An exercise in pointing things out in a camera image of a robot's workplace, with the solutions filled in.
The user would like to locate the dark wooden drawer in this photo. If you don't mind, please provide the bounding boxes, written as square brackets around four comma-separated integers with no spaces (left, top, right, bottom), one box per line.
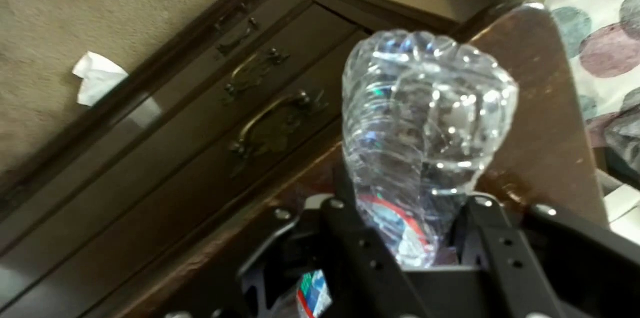
[0,32,371,318]
[0,0,313,253]
[0,3,368,308]

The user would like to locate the crumpled white paper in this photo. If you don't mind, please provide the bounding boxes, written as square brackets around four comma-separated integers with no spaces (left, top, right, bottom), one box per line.
[71,51,130,107]

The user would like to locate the clear plastic water bottle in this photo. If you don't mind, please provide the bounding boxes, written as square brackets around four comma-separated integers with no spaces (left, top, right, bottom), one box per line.
[272,29,519,318]

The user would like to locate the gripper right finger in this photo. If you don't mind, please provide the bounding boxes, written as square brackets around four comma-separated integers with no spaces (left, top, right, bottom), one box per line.
[452,196,640,318]

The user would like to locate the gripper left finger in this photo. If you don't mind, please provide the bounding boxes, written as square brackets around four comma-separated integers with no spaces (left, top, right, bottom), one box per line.
[167,195,427,318]

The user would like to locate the brass drawer handle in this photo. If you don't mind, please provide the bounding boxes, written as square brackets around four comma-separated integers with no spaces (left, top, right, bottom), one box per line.
[222,48,292,104]
[214,3,262,57]
[228,89,330,159]

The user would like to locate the dark wooden dresser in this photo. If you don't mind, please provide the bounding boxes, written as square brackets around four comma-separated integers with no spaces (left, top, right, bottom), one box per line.
[0,0,612,318]

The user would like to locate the polka dot fabric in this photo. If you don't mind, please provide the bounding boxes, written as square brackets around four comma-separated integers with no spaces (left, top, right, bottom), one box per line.
[497,0,640,193]

